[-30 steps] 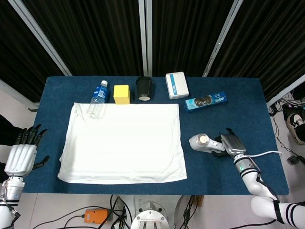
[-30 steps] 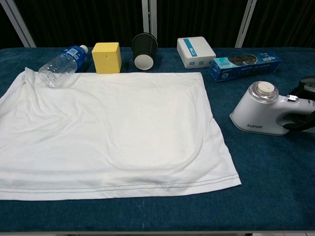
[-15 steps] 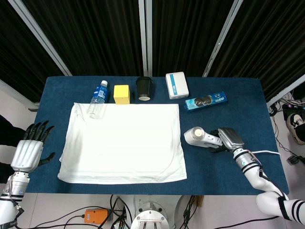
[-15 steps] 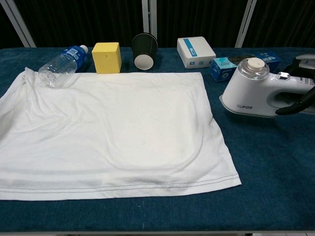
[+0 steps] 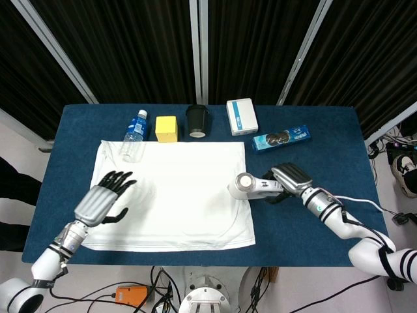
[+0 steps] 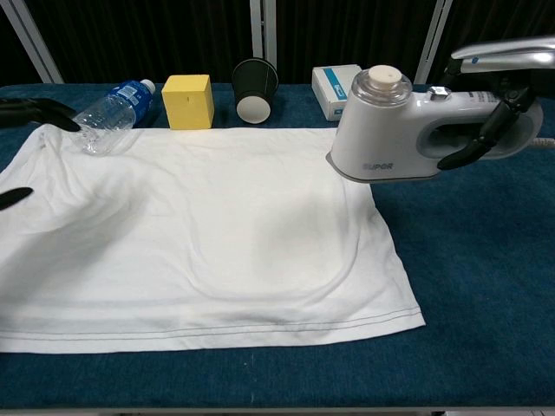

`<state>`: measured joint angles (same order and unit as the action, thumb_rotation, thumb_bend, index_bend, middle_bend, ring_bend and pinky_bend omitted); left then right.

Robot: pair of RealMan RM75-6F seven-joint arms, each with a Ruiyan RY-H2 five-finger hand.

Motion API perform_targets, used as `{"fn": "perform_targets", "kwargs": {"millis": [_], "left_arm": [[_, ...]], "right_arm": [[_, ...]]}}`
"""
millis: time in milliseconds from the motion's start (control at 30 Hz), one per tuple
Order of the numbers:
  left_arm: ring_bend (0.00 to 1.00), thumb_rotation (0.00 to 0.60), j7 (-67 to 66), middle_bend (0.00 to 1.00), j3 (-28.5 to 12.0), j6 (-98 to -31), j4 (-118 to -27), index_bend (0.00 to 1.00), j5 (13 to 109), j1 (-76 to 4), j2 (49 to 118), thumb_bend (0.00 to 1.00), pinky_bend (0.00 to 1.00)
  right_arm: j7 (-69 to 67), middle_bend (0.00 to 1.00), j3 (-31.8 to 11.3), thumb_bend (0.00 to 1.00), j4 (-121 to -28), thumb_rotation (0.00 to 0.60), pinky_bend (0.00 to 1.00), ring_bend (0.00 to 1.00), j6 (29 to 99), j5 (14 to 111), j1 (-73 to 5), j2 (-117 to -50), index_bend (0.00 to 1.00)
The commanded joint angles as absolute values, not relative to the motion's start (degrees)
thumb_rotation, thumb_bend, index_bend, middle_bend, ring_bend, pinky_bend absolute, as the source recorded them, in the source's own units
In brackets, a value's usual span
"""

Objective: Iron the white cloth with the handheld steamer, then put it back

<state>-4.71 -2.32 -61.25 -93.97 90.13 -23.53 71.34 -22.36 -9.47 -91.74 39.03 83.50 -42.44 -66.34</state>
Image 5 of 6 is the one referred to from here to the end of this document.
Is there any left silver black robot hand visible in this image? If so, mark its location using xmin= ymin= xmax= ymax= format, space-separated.
xmin=74 ymin=170 xmax=137 ymax=228

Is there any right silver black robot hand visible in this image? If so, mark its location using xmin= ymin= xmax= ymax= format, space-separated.
xmin=260 ymin=162 xmax=314 ymax=205

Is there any white handheld garment steamer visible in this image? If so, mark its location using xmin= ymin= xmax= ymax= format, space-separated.
xmin=227 ymin=171 xmax=287 ymax=201

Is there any white cotton t-shirt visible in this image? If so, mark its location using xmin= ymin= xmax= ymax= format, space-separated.
xmin=80 ymin=140 xmax=257 ymax=253

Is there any blue cookie box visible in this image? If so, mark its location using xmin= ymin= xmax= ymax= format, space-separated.
xmin=252 ymin=125 xmax=312 ymax=155

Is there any blue felt table cover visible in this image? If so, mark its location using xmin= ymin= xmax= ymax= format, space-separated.
xmin=21 ymin=103 xmax=397 ymax=267

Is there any white cardboard box blue stripe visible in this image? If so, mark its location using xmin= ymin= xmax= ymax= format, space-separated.
xmin=226 ymin=98 xmax=260 ymax=137

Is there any person in black clothing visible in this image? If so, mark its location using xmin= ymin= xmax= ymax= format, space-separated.
xmin=0 ymin=156 xmax=43 ymax=252

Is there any clear plastic bottle blue label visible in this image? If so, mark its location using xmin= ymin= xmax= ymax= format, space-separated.
xmin=121 ymin=109 xmax=151 ymax=163

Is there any orange box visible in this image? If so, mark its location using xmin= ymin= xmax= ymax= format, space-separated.
xmin=115 ymin=285 xmax=151 ymax=308

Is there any yellow foam cube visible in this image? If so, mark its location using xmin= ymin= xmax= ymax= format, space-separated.
xmin=154 ymin=115 xmax=180 ymax=143

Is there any black paper cup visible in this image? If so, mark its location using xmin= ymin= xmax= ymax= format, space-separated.
xmin=185 ymin=104 xmax=212 ymax=139

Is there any white black sneaker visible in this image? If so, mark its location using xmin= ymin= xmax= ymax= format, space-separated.
xmin=390 ymin=155 xmax=417 ymax=198

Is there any small black plug adapter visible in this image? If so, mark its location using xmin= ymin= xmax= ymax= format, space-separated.
xmin=392 ymin=211 xmax=410 ymax=226

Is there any white robot torso base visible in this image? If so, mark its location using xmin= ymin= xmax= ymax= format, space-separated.
xmin=178 ymin=267 xmax=240 ymax=313

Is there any black pleated curtain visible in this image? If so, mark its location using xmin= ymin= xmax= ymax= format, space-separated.
xmin=0 ymin=0 xmax=417 ymax=141

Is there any thin white cable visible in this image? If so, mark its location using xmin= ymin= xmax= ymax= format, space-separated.
xmin=330 ymin=194 xmax=395 ymax=216

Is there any black floor cable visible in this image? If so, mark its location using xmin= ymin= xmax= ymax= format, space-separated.
xmin=48 ymin=282 xmax=118 ymax=306

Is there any white metal frame post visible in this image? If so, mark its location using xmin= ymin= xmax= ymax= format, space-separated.
xmin=0 ymin=107 xmax=55 ymax=149
xmin=11 ymin=0 xmax=98 ymax=104
xmin=189 ymin=0 xmax=209 ymax=105
xmin=364 ymin=100 xmax=417 ymax=147
xmin=276 ymin=0 xmax=333 ymax=106

